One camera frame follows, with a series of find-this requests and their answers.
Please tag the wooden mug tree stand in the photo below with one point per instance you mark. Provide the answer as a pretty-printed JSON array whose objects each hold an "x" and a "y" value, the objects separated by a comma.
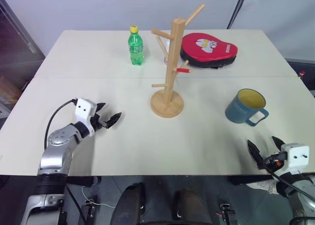
[{"x": 169, "y": 87}]

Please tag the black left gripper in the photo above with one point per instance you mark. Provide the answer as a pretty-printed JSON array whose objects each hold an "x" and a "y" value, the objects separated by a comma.
[{"x": 98, "y": 123}]

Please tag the grey glass cabinet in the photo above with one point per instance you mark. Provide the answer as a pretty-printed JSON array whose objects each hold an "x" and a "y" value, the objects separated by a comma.
[{"x": 14, "y": 38}]

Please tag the white sneaker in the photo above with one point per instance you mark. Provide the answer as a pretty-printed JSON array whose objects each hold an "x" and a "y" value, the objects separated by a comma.
[{"x": 262, "y": 185}]

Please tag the black connector block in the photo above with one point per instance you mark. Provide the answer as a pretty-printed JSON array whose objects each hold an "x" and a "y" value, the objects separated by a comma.
[
  {"x": 227, "y": 212},
  {"x": 89, "y": 210}
]

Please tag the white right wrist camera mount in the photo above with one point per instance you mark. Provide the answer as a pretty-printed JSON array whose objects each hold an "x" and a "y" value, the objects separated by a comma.
[{"x": 297, "y": 154}]

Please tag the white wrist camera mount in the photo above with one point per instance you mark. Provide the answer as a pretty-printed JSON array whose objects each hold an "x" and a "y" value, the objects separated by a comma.
[
  {"x": 83, "y": 109},
  {"x": 297, "y": 154}
]

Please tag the black equipment case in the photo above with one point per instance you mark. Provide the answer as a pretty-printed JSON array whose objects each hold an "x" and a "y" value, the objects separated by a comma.
[{"x": 305, "y": 87}]

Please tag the brown cardboard box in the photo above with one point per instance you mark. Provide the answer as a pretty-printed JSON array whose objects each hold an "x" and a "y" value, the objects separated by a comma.
[{"x": 7, "y": 87}]

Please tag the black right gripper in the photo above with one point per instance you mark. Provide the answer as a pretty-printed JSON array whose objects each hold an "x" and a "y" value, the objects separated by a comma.
[{"x": 274, "y": 161}]

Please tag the green plastic bottle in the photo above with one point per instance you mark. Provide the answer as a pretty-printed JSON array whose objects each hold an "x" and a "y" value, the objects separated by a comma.
[{"x": 135, "y": 50}]

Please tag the black table bracket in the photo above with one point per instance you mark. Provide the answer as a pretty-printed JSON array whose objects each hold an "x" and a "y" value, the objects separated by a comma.
[{"x": 85, "y": 181}]

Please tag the small red button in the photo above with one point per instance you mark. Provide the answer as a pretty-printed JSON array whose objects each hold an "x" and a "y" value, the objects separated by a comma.
[{"x": 302, "y": 73}]

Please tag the dark rounded shape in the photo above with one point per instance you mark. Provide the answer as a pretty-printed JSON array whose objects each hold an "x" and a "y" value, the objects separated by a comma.
[
  {"x": 130, "y": 205},
  {"x": 192, "y": 207}
]

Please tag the red paddle case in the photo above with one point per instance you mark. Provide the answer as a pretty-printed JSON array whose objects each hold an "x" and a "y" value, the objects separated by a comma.
[{"x": 204, "y": 52}]

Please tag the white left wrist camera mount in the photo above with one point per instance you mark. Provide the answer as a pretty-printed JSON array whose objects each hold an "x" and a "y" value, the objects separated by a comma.
[{"x": 83, "y": 109}]

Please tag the black tripod legs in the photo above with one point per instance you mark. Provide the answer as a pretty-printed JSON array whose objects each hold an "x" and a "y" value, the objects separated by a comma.
[{"x": 236, "y": 8}]

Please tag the blue enamel mug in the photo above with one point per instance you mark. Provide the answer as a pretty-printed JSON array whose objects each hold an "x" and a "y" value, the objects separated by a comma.
[{"x": 238, "y": 111}]

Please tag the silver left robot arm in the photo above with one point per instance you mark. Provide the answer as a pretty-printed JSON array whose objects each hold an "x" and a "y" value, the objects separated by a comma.
[{"x": 56, "y": 138}]

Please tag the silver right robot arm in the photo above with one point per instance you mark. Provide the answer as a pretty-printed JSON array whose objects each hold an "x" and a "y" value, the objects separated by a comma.
[{"x": 302, "y": 193}]

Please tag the red tape marker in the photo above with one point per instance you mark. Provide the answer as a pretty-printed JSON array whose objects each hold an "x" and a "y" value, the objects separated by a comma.
[{"x": 183, "y": 70}]

